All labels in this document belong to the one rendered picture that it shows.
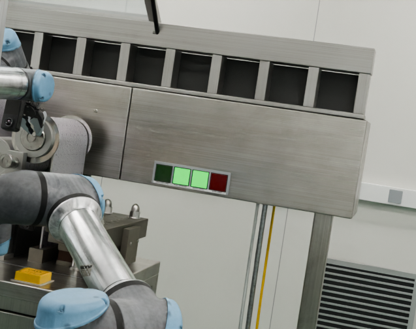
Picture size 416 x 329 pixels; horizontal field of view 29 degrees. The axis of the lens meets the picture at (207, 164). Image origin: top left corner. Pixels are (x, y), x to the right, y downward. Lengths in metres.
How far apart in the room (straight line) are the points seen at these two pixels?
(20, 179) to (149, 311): 0.44
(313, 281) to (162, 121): 0.71
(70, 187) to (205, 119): 0.91
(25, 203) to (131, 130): 0.98
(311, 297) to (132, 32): 1.02
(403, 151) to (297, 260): 0.88
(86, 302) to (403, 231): 3.60
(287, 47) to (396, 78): 2.35
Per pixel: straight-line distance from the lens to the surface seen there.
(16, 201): 1.71
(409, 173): 4.81
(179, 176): 2.57
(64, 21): 2.74
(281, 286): 4.93
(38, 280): 2.11
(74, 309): 1.36
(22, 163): 2.37
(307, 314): 2.71
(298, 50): 2.52
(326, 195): 2.50
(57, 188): 1.73
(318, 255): 2.68
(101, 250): 1.59
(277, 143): 2.51
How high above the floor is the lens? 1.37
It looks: 3 degrees down
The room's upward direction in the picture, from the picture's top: 8 degrees clockwise
